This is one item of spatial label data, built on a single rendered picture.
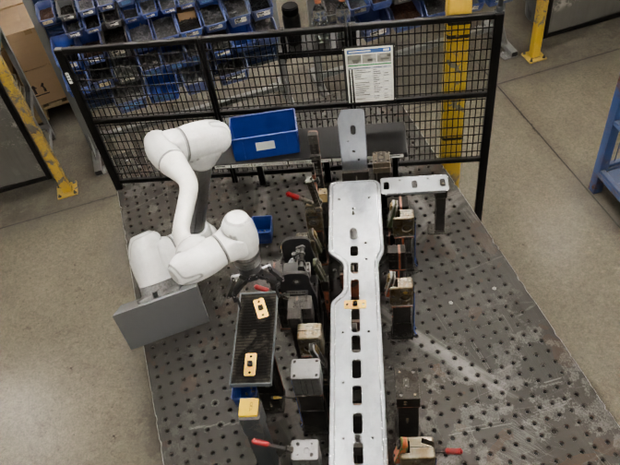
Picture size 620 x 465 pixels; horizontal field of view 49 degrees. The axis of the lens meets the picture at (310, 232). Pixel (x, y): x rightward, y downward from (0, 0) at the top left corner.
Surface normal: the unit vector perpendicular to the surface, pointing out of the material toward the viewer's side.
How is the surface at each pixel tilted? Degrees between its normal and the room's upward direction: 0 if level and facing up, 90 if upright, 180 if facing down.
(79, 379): 0
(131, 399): 0
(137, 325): 90
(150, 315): 90
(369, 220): 0
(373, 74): 90
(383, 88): 90
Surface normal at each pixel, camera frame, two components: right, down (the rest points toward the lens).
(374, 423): -0.11, -0.66
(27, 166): 0.26, 0.69
